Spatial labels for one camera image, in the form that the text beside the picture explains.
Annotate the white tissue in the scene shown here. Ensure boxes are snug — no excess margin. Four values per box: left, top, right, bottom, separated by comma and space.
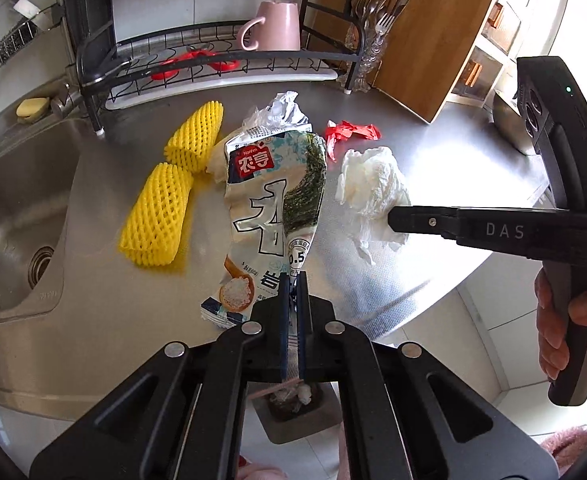
336, 146, 411, 266

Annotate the red candy wrapper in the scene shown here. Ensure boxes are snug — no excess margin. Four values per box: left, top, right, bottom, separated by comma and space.
324, 120, 382, 162

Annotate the seaweed rice snack wrapper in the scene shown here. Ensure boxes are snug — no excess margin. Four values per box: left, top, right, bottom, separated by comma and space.
201, 130, 327, 328

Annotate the grey trash bin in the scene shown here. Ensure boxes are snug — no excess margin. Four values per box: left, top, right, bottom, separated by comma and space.
248, 380, 342, 444

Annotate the chrome kitchen faucet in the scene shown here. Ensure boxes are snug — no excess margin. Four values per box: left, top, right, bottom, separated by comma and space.
0, 0, 82, 116

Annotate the person's right hand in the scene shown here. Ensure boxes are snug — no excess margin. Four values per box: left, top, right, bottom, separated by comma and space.
533, 268, 587, 382

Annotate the stainless steel bowl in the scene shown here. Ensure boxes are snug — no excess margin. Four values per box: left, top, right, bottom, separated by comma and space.
492, 92, 535, 156

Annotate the pink fleece trouser leg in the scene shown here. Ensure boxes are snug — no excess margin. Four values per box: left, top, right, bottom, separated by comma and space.
541, 428, 587, 476

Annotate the wooden cutting board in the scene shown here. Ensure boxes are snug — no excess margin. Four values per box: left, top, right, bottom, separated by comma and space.
308, 0, 506, 125

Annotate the yellow foam fruit net near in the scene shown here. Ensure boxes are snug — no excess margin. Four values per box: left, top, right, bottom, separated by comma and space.
118, 162, 194, 266

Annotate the yellow foam fruit net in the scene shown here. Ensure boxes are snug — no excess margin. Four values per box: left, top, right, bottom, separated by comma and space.
118, 162, 194, 266
164, 101, 224, 174

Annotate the crumpled silver foil wrapper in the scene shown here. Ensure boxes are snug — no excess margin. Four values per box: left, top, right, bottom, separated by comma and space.
242, 90, 313, 132

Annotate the glass cutlery holder with forks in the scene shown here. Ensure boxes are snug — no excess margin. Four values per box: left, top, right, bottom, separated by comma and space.
338, 0, 411, 94

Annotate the pink ceramic mug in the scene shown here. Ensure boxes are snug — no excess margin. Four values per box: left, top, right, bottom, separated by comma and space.
237, 0, 301, 52

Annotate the yellow foam fruit net far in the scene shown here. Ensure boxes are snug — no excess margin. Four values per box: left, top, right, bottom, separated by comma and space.
164, 101, 224, 174

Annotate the red silicone item in rack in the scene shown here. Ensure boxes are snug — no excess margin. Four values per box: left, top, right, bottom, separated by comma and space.
150, 49, 242, 83

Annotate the stainless steel sink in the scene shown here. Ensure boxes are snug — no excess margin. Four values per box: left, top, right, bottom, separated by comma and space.
0, 119, 87, 323

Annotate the black dish drying rack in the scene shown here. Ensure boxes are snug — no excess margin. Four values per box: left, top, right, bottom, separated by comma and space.
64, 0, 362, 136

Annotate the yellow sponge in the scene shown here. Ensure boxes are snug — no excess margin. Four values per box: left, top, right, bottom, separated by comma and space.
16, 98, 50, 124

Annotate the wire sponge basket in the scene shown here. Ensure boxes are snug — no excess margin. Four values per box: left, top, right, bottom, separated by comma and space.
0, 3, 64, 68

